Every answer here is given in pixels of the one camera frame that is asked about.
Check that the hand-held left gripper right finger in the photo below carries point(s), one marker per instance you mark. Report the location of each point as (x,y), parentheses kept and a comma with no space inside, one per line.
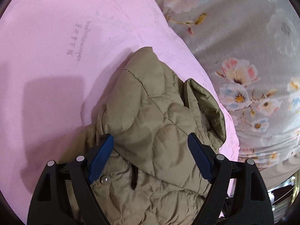
(199,158)

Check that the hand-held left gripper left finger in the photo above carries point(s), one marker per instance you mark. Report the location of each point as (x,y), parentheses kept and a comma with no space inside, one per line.
(101,158)

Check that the khaki quilted jacket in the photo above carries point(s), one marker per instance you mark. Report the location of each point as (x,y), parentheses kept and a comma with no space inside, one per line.
(150,126)

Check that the white satin cloth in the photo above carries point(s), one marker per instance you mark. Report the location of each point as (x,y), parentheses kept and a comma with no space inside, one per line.
(284,180)

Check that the pink bed sheet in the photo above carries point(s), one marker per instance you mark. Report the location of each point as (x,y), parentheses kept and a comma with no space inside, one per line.
(61,58)

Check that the grey floral bed sheet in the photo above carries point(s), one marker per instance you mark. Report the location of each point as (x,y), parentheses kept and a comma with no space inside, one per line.
(246,35)

